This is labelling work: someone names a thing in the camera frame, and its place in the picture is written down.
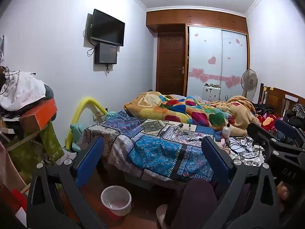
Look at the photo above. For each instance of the small black wall box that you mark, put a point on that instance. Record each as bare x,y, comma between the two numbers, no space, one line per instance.
106,53

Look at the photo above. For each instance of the yellow foam tube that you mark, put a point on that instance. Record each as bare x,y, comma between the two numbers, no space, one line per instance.
82,105

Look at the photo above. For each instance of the blue patchwork bedspread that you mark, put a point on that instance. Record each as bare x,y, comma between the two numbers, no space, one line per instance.
154,148

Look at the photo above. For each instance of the white cloth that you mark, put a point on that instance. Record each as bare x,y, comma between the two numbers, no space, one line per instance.
21,90

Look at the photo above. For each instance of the teal cloth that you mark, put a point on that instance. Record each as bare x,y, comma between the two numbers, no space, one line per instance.
76,136

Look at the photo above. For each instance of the red cloth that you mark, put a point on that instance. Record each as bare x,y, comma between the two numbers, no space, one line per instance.
270,120

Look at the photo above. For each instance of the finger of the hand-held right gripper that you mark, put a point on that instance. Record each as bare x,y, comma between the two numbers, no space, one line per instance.
261,136
287,128

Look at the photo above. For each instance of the red bag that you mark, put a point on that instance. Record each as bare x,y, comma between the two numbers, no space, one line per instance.
20,199

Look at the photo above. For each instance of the white wardrobe with heart stickers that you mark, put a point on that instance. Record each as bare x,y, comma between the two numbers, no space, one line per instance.
214,52

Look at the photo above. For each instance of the white plastic bucket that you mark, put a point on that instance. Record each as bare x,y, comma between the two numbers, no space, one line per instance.
116,200

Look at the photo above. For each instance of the dark cloth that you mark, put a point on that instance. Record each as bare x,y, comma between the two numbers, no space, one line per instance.
49,93

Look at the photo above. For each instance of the wooden headboard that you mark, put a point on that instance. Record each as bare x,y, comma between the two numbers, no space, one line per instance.
274,97

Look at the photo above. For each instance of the green patterned bag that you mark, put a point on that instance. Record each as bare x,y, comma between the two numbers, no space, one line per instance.
50,143

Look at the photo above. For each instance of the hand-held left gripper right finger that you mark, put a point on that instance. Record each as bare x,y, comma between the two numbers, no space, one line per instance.
214,156

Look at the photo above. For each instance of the white bottle with black cap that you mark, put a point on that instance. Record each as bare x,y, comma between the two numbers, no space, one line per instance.
226,131

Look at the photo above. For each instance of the white printed plastic bag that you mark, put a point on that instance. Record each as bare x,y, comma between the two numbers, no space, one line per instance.
65,156

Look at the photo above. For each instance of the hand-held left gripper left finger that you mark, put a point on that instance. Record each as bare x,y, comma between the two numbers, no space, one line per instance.
91,157

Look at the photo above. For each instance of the wooden overhead cabinets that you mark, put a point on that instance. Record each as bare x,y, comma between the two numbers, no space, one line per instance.
197,18

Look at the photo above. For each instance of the wooden slat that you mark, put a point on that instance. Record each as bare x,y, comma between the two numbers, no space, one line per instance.
22,140

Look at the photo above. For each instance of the black marker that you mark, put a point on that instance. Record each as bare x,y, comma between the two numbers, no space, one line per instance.
178,127

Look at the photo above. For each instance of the person's right hand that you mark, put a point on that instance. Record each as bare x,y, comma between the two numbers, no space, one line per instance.
284,194

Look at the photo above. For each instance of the small white cabinet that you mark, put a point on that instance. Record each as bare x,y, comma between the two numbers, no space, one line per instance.
211,93

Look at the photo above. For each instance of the orange cardboard box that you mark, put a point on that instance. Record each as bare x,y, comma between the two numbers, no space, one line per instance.
35,116

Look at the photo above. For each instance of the black patterned clothes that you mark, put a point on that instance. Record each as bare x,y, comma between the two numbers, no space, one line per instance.
294,114

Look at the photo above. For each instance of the person's leg in dark pants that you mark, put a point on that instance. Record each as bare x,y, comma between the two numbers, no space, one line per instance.
193,202

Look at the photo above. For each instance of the brown wooden door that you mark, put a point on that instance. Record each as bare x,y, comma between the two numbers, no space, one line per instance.
170,64

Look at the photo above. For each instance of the light slipper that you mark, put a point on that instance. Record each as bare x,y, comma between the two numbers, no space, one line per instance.
162,216

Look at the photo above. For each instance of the white standing fan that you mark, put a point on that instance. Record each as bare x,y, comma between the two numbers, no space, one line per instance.
249,80

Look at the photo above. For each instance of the colourful fleece blanket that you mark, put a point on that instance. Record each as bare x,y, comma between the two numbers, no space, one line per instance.
185,109

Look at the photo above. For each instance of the black wall television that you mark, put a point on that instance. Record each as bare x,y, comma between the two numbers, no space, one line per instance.
107,28

